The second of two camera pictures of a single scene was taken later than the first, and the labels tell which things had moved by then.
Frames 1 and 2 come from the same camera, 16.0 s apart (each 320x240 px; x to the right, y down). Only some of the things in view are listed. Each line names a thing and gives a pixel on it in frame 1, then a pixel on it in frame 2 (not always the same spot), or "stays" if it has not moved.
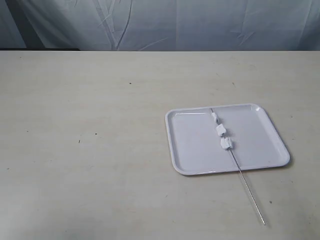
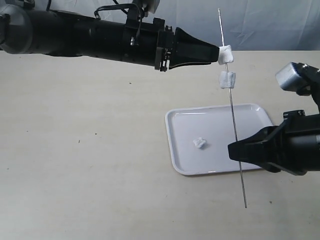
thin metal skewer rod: [245, 183] → [233, 117]
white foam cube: [215, 117] → [200, 142]
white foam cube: [226, 143] → [227, 79]
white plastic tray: [196, 149] stays
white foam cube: [220, 129] → [225, 54]
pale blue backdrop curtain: [161, 25] stays
